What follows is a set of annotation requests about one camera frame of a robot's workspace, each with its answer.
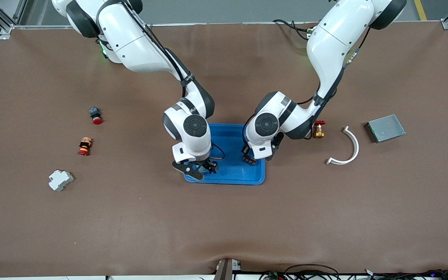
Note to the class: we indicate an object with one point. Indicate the grey metal box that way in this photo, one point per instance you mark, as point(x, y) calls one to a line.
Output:
point(386, 128)

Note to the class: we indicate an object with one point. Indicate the red button orange black body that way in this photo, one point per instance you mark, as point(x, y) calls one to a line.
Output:
point(85, 147)

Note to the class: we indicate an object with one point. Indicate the blue dome call bell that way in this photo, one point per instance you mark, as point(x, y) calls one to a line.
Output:
point(202, 169)

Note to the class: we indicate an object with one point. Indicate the grey table edge clamp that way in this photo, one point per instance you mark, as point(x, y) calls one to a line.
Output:
point(227, 270)

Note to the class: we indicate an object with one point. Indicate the red button grey body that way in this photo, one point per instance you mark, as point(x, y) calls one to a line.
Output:
point(96, 116)

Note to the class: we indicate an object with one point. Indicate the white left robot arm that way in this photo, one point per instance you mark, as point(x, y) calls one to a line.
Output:
point(333, 42)

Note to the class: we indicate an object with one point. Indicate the black capacitor block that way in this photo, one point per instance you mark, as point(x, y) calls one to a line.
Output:
point(252, 162)

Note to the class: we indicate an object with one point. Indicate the large table cover mat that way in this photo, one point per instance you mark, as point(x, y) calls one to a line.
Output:
point(224, 217)

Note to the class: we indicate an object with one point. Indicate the aluminium table edge rail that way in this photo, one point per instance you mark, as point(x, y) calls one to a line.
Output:
point(228, 24)

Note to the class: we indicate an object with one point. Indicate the white circuit breaker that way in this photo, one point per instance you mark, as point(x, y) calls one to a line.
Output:
point(60, 180)

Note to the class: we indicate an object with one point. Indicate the blue plastic tray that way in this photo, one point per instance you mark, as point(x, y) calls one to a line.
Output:
point(228, 171)

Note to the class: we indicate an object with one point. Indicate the white curved plastic bracket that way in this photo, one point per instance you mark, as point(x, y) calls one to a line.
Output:
point(357, 147)

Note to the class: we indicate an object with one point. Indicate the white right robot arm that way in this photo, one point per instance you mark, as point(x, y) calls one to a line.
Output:
point(138, 42)

